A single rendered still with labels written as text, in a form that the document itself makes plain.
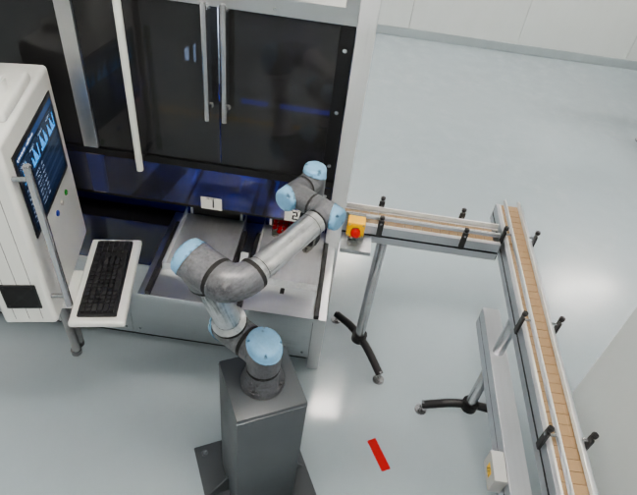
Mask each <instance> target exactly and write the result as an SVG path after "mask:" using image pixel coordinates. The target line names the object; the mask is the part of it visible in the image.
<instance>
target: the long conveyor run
mask: <svg viewBox="0 0 637 495"><path fill-rule="evenodd" d="M490 220H491V223H495V224H499V227H498V233H500V234H501V236H500V243H501V248H500V250H499V253H498V255H497V257H498V262H499V267H500V272H501V277H502V282H503V288H504V297H505V303H506V308H507V313H508V318H509V324H510V329H511V334H512V339H513V344H514V349H515V354H516V360H517V365H518V370H519V375H520V381H521V386H522V391H523V397H524V402H525V407H526V411H527V417H528V422H529V427H530V433H531V438H532V443H533V448H534V454H535V459H536V464H537V469H538V474H539V479H540V484H541V490H542V495H598V492H597V488H596V485H595V481H594V477H593V473H592V470H591V467H590V463H589V459H588V455H587V450H588V449H589V448H590V447H591V446H592V445H593V444H594V443H595V440H596V439H598V438H599V434H598V433H597V432H592V433H591V435H589V436H588V438H583V436H582V432H581V429H580V425H579V421H578V417H577V413H576V409H575V406H574V403H573V399H572V395H571V391H570V388H569V384H568V380H567V376H566V372H565V369H564V365H563V361H562V357H561V353H560V350H559V346H558V342H557V331H558V330H559V328H560V327H561V325H562V322H564V321H565V317H564V316H561V317H560V318H559V319H558V321H557V323H553V321H552V317H551V314H550V310H549V306H548V302H547V298H546V294H545V291H544V287H543V283H542V279H541V275H540V272H539V268H538V264H537V260H536V256H535V253H534V249H533V247H534V245H535V244H536V242H537V240H538V236H540V235H541V232H540V231H536V233H535V236H534V238H533V237H530V235H529V231H528V227H527V223H526V219H525V216H524V212H523V208H522V207H521V204H520V202H519V201H518V202H517V207H512V206H507V202H506V200H504V205H500V204H496V205H495V208H494V210H493V213H492V215H491V217H490ZM531 240H532V242H531ZM554 325H555V327H554ZM594 439H595V440H594Z"/></svg>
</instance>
